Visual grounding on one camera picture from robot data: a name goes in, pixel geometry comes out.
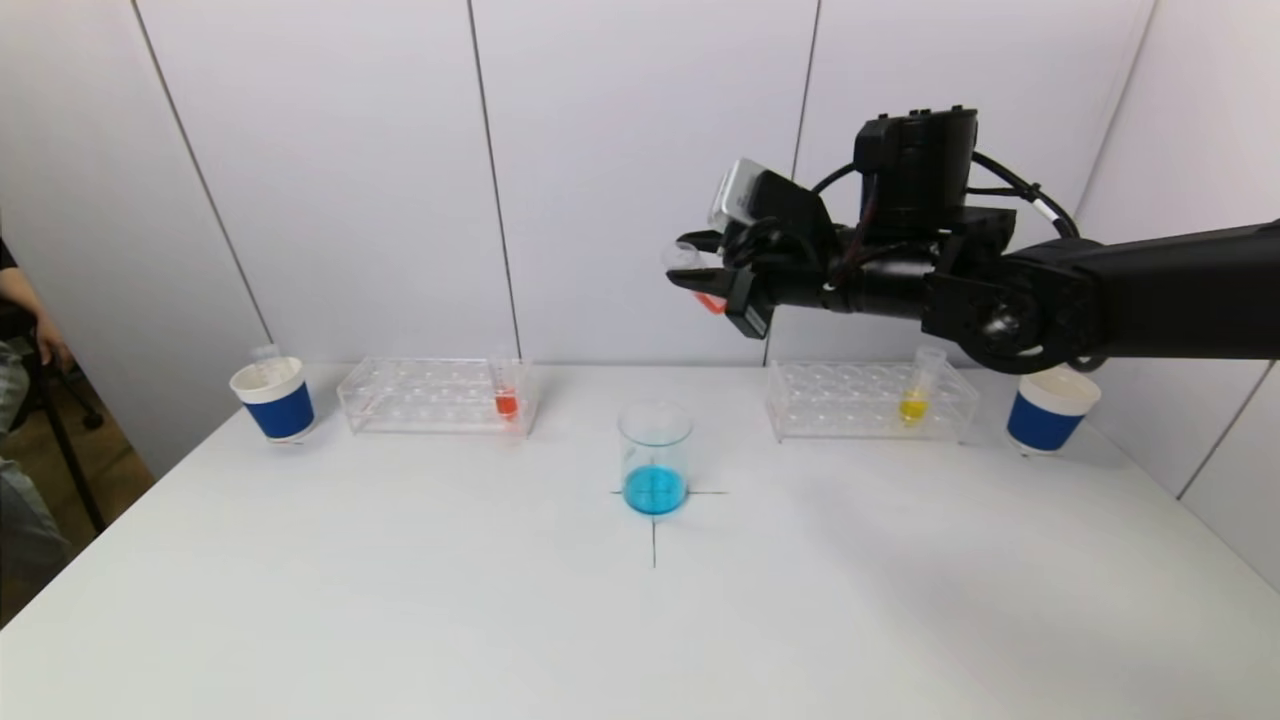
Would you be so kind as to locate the person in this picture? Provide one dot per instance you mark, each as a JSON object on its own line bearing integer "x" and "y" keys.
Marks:
{"x": 20, "y": 530}

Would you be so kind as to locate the test tube with blue pigment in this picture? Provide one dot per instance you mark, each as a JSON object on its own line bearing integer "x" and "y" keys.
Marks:
{"x": 266, "y": 355}

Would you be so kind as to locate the test tube with orange-red pigment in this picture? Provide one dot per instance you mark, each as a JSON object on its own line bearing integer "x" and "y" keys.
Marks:
{"x": 506, "y": 404}

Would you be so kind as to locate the clear acrylic test tube rack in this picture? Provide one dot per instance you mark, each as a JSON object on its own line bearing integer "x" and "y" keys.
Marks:
{"x": 850, "y": 405}
{"x": 440, "y": 400}

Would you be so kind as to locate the clear glass beaker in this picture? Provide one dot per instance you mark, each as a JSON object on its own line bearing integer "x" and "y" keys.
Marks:
{"x": 654, "y": 485}

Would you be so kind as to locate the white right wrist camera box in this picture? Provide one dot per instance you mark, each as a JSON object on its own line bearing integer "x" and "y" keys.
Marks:
{"x": 735, "y": 195}

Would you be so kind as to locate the test tube with yellow pigment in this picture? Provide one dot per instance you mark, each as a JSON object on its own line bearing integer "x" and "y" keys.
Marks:
{"x": 911, "y": 408}

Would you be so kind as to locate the blue white paper cup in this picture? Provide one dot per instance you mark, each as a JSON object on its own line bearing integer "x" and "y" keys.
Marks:
{"x": 280, "y": 410}
{"x": 1045, "y": 420}

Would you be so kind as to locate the red pigment tube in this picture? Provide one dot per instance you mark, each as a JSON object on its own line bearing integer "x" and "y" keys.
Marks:
{"x": 684, "y": 258}

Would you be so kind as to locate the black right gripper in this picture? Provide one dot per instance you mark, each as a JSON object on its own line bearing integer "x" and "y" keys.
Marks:
{"x": 744, "y": 297}

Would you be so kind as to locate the black tripod stand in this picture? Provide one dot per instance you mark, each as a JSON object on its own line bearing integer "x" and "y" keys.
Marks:
{"x": 72, "y": 460}

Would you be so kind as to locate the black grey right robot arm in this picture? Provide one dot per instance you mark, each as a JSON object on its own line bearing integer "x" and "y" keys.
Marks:
{"x": 1150, "y": 290}

